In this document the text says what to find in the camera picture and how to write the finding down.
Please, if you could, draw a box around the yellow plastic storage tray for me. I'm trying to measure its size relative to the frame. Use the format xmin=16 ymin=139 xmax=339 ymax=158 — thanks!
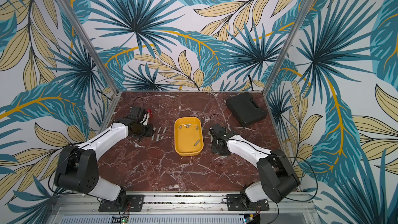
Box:
xmin=174 ymin=117 xmax=204 ymax=157

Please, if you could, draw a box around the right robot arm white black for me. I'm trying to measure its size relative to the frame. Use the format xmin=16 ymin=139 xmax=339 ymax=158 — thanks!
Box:
xmin=209 ymin=124 xmax=300 ymax=203

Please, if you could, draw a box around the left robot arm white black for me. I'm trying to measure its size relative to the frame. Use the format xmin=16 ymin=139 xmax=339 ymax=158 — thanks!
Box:
xmin=54 ymin=106 xmax=154 ymax=202

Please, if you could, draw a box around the silver socket pile in tray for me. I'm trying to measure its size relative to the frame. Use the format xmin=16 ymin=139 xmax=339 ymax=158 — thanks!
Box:
xmin=178 ymin=123 xmax=199 ymax=130

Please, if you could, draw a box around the steel valve with red handwheel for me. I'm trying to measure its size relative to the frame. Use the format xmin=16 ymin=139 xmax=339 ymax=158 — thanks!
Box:
xmin=146 ymin=109 xmax=152 ymax=118

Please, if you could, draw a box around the black tool case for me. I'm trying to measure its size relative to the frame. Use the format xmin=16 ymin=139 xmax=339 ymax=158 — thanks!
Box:
xmin=226 ymin=92 xmax=267 ymax=127

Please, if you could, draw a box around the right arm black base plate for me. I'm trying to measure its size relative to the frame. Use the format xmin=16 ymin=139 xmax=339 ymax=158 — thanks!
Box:
xmin=226 ymin=194 xmax=269 ymax=211

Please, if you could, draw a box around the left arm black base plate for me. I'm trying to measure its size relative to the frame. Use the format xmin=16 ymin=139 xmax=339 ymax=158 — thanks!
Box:
xmin=98 ymin=195 xmax=145 ymax=213

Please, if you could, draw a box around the aluminium front rail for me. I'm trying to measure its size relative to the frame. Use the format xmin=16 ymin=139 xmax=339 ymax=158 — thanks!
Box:
xmin=46 ymin=191 xmax=321 ymax=224

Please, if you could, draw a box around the aluminium frame post left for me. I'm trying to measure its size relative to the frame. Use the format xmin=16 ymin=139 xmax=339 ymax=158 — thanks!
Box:
xmin=56 ymin=0 xmax=119 ymax=94

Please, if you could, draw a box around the aluminium frame post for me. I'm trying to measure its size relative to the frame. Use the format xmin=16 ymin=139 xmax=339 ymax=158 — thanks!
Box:
xmin=56 ymin=0 xmax=119 ymax=94
xmin=263 ymin=0 xmax=314 ymax=97

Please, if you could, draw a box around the aluminium frame post right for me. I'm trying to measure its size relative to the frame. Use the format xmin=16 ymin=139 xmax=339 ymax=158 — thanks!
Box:
xmin=263 ymin=0 xmax=314 ymax=97

